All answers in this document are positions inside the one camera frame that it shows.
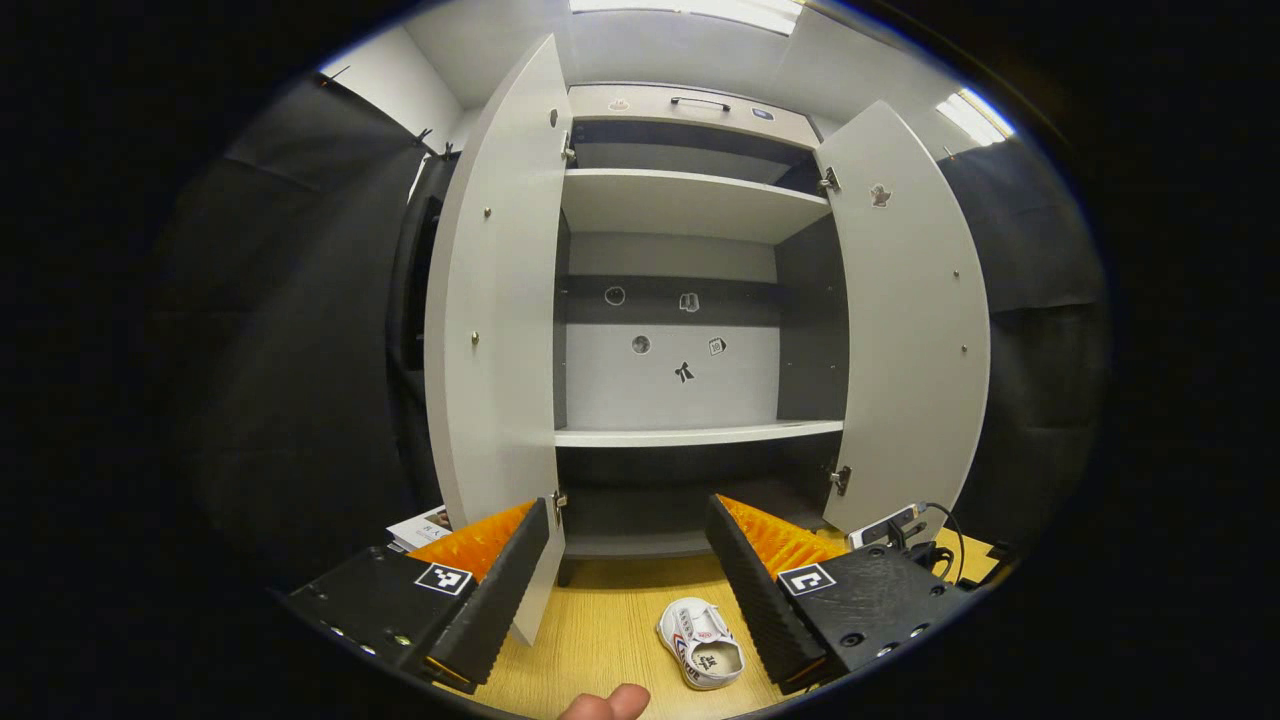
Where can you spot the white cabinet door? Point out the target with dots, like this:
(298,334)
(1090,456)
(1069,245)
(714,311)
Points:
(910,350)
(495,300)

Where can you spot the small ceiling light panel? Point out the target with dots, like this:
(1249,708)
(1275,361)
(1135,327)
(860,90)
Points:
(975,115)

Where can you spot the stack of booklets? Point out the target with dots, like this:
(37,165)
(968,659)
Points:
(420,528)

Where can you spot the white canvas shoe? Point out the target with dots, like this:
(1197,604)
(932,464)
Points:
(700,645)

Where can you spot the white cabinet drawer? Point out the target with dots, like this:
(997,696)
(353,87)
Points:
(640,102)

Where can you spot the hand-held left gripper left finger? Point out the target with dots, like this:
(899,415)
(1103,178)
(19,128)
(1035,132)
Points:
(500,600)

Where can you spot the black backdrop cloth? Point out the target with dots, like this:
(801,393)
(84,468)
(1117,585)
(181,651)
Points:
(300,350)

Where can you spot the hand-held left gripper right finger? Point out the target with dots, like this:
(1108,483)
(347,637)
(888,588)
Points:
(760,600)

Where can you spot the large ceiling light panel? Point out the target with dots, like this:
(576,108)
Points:
(690,10)

